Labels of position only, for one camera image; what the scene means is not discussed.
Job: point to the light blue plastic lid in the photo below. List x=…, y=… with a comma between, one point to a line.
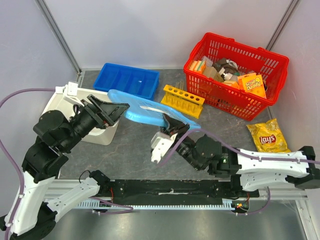
x=146, y=111

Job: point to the yellow Lays chips bag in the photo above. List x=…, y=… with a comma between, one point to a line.
x=268, y=137

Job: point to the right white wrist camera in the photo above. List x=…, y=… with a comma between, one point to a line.
x=160, y=144

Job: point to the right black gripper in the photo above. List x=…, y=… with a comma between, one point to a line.
x=176, y=129

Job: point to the blue divided plastic tray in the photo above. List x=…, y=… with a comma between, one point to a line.
x=125, y=79

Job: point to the white plastic tub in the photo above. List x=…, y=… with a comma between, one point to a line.
x=96, y=136

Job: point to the yellow test tube rack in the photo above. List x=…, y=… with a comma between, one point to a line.
x=183, y=101

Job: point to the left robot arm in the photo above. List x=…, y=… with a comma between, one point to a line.
x=31, y=217

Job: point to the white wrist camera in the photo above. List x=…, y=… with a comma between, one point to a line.
x=69, y=93
x=160, y=144

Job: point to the white cable duct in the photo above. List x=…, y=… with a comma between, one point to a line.
x=94, y=204

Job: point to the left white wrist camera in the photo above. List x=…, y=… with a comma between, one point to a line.
x=69, y=93

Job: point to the orange Scrub Daddy package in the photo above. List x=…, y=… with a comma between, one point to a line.
x=252, y=83

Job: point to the red shopping basket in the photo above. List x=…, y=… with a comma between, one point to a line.
x=272, y=67

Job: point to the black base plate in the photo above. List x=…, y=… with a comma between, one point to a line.
x=171, y=192

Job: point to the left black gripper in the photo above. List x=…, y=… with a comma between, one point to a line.
x=110, y=112

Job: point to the orange green sponge pack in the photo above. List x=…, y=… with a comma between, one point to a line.
x=198, y=66

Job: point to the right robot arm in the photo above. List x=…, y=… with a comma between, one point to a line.
x=247, y=170

